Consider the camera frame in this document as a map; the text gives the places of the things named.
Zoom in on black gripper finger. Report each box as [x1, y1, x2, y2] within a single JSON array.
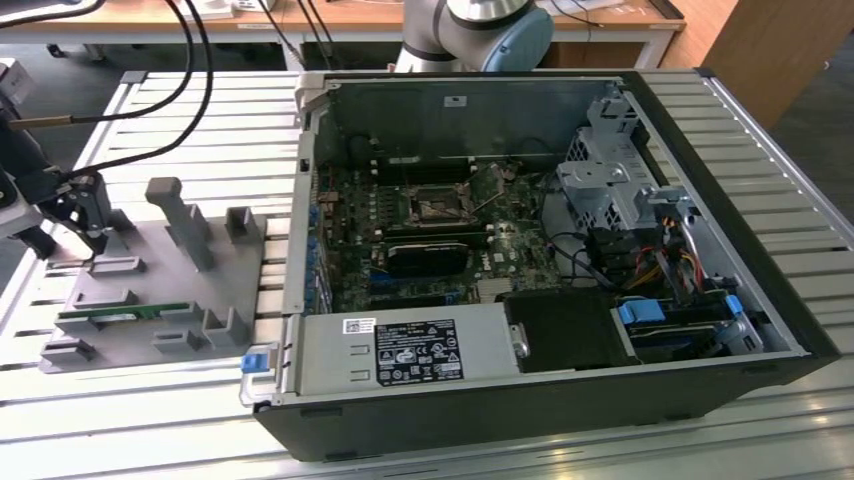
[[56, 172, 113, 257], [16, 223, 59, 262]]

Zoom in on CPU socket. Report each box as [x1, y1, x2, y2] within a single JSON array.
[[403, 184, 479, 226]]

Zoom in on grey plastic parts rack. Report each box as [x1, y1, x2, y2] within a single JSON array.
[[39, 177, 273, 376]]

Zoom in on green RAM stick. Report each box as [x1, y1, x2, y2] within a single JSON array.
[[58, 301, 193, 324]]

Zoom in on silver power supply unit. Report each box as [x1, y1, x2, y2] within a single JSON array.
[[293, 312, 529, 396]]

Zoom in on black graphics card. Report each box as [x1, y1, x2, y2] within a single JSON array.
[[383, 242, 473, 279]]

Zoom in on black installed RAM stick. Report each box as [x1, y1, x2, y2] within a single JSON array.
[[383, 225, 488, 237]]

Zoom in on wooden desk white legs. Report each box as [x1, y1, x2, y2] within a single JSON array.
[[0, 0, 689, 71]]

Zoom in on metal socket cover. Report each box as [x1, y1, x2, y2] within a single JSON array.
[[459, 160, 521, 201]]

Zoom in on silver chipset heat sink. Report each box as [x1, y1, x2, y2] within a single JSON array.
[[477, 279, 516, 301]]

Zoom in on green motherboard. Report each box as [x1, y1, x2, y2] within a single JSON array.
[[310, 159, 582, 314]]

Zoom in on black open PC case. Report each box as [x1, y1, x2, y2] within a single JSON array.
[[253, 69, 842, 464]]

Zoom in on metal disk bay cage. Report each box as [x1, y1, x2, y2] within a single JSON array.
[[557, 94, 689, 236]]

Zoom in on blue disk carrier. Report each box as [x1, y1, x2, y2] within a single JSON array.
[[617, 297, 669, 329]]

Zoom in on white papers on desk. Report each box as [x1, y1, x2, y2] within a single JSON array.
[[557, 0, 654, 16]]

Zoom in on wooden cabinet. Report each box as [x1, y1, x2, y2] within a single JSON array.
[[700, 0, 854, 129]]

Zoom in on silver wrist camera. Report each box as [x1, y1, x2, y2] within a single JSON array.
[[0, 169, 46, 244]]

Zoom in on black cable brass plug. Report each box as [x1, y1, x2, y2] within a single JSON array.
[[10, 0, 199, 130]]

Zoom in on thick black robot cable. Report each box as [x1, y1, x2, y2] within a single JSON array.
[[66, 0, 217, 174]]

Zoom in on grey case release handle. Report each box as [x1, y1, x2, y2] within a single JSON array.
[[293, 72, 335, 132]]

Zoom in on thin black hanging cable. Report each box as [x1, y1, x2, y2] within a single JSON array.
[[265, 0, 306, 64], [303, 0, 335, 59]]

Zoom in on black internal cable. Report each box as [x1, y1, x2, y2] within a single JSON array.
[[544, 232, 616, 289]]

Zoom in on yellow wire bundle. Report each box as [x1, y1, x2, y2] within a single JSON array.
[[630, 263, 668, 292]]

